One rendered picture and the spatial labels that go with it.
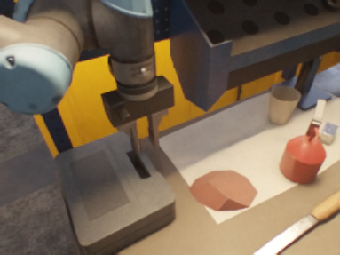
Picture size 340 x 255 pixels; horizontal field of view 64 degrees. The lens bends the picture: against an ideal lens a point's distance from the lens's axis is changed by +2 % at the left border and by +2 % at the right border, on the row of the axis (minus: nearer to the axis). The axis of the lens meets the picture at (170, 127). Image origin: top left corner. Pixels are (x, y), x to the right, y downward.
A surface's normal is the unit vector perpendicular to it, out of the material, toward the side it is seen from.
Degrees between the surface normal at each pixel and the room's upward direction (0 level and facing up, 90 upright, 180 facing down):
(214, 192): 40
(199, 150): 0
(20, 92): 90
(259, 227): 0
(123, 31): 90
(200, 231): 0
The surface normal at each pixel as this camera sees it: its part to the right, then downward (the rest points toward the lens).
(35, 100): 0.08, 0.66
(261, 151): -0.04, -0.75
